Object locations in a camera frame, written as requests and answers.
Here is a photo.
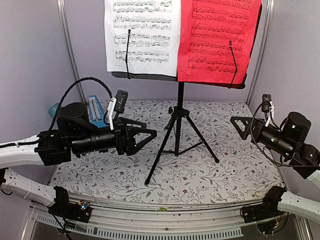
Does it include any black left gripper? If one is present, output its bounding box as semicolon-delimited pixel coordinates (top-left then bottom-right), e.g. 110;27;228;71
70;117;158;156

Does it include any black music stand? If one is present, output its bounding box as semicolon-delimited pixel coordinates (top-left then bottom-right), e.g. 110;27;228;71
111;0;263;186

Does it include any white sheet music paper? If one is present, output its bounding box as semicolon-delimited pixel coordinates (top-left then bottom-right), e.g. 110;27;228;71
104;0;182;77

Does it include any red sheet music paper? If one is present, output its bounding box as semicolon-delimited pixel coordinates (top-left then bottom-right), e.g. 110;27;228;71
177;0;262;89

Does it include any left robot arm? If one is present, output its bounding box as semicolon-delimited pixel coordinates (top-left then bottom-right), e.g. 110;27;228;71
0;102;157;217

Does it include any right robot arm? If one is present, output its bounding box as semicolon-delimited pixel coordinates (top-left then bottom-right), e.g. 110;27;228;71
230;112;320;223

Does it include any blue metronome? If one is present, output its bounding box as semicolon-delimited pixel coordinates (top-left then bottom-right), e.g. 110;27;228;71
88;95;106;128

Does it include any floral tablecloth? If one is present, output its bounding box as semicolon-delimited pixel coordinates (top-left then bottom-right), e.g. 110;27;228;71
50;100;284;205

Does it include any teal cylindrical cup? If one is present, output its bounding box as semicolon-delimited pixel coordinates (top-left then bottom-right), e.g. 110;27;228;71
48;102;59;118

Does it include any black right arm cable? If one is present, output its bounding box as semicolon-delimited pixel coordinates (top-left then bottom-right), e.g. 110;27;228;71
249;101;296;167

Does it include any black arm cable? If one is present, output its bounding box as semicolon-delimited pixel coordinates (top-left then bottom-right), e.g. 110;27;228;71
249;101;296;167
0;76;113;148

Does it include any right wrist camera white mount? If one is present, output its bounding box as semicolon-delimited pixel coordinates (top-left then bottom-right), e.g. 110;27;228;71
261;93;275;127

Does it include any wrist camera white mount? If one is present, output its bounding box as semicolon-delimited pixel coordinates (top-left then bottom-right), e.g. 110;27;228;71
103;89;129;131
261;93;275;127

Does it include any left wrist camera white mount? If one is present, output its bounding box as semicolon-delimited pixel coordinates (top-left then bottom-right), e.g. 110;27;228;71
103;89;129;131

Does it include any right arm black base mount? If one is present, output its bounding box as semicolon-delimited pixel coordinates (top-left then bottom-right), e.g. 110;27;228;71
239;186;287;223

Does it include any aluminium front frame rail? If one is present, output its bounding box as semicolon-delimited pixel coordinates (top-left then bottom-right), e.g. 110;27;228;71
23;193;313;240

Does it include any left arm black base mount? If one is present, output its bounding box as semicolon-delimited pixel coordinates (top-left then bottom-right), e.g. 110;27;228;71
48;186;93;223

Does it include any right aluminium corner post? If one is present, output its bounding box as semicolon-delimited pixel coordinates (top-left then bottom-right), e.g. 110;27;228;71
245;0;275;106

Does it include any aluminium corner post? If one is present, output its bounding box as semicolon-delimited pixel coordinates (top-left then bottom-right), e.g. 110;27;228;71
56;0;88;105
245;0;275;106

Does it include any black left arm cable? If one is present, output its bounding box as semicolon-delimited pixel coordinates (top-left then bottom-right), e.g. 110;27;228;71
0;76;113;148

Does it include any left aluminium corner post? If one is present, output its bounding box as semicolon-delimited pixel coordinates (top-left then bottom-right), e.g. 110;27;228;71
56;0;88;105

